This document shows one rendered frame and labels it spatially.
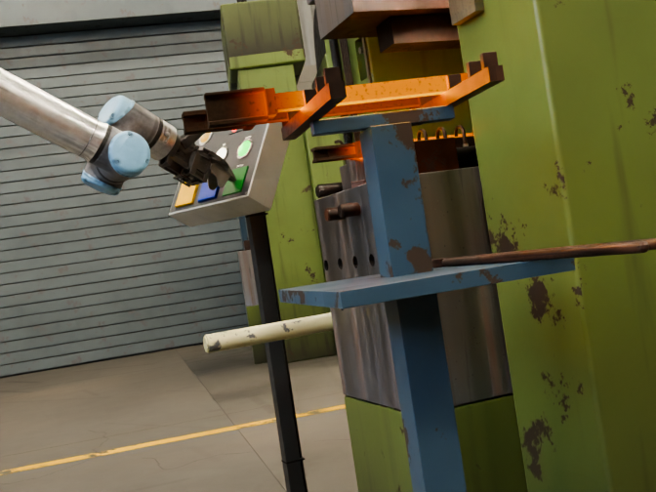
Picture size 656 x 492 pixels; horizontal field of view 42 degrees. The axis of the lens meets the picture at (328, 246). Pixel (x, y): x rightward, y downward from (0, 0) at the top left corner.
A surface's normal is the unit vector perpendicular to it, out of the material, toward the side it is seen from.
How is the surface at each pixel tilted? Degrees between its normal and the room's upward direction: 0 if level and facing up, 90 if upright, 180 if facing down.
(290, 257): 90
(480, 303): 90
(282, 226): 90
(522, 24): 90
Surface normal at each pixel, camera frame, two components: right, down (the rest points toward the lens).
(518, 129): -0.92, 0.14
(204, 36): 0.23, -0.04
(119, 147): 0.56, -0.04
